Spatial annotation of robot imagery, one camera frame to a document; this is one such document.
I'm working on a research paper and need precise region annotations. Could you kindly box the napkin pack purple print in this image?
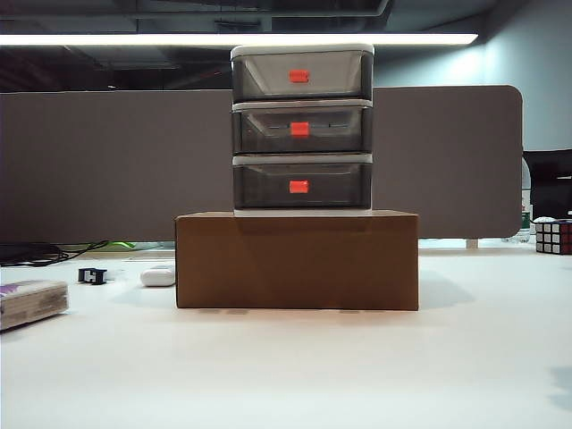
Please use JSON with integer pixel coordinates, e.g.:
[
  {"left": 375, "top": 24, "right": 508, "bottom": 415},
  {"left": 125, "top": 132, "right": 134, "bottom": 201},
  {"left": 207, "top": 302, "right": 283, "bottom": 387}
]
[{"left": 0, "top": 280, "right": 70, "bottom": 332}]

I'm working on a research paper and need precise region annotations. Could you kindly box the brown cardboard box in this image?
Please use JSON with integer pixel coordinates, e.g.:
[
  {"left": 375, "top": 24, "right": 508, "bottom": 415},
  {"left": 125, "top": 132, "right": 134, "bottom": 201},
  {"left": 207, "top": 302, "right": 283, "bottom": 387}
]
[{"left": 174, "top": 209, "right": 421, "bottom": 311}]

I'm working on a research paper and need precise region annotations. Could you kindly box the white earbuds case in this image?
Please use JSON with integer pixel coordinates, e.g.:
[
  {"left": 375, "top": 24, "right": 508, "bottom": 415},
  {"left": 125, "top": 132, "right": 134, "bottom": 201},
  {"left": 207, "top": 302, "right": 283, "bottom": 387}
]
[{"left": 139, "top": 265, "right": 176, "bottom": 287}]

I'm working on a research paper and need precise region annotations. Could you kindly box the grey desk partition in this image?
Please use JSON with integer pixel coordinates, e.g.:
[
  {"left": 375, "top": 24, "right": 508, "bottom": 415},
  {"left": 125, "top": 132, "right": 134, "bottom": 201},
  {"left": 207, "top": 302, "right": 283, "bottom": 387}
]
[{"left": 0, "top": 84, "right": 524, "bottom": 245}]

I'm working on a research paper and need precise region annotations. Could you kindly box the small black clip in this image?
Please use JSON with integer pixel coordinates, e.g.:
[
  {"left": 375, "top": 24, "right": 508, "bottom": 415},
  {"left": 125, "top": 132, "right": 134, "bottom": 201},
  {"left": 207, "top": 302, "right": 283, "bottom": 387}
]
[{"left": 78, "top": 267, "right": 108, "bottom": 285}]

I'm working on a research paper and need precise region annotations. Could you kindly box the ceiling light strip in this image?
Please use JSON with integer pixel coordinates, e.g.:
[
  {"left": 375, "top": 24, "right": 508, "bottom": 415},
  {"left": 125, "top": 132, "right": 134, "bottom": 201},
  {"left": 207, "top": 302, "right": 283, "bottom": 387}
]
[{"left": 0, "top": 31, "right": 479, "bottom": 46}]

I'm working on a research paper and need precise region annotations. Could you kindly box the clear plastic bottle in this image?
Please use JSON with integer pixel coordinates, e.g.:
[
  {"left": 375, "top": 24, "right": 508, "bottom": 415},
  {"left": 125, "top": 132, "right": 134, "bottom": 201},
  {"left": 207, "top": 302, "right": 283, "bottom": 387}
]
[{"left": 517, "top": 164, "right": 535, "bottom": 243}]

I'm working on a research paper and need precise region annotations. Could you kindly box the black office chair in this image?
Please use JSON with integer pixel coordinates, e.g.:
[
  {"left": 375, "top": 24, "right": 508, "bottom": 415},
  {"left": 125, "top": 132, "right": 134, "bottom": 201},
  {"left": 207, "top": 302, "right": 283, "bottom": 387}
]
[{"left": 521, "top": 150, "right": 572, "bottom": 220}]

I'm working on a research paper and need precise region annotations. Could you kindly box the rubik's cube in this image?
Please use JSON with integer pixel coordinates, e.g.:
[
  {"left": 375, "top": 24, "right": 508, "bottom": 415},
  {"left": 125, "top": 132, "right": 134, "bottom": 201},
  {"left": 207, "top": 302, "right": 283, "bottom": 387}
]
[{"left": 534, "top": 217, "right": 572, "bottom": 256}]

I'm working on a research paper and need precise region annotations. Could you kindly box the green cable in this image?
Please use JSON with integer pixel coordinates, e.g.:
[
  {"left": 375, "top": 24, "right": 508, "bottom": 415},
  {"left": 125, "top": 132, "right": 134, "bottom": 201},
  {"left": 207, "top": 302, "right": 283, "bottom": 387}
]
[{"left": 66, "top": 240, "right": 138, "bottom": 260}]

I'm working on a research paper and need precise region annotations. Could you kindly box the white plastic drawer cabinet frame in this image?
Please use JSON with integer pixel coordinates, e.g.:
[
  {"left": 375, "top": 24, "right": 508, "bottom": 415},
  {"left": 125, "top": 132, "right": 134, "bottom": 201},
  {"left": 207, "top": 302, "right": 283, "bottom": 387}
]
[{"left": 229, "top": 43, "right": 374, "bottom": 217}]

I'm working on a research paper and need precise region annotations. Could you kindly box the black cable bundle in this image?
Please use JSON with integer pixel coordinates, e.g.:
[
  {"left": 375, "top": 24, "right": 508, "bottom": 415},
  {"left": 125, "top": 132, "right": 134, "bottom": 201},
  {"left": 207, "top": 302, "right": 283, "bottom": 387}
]
[{"left": 0, "top": 242, "right": 71, "bottom": 268}]

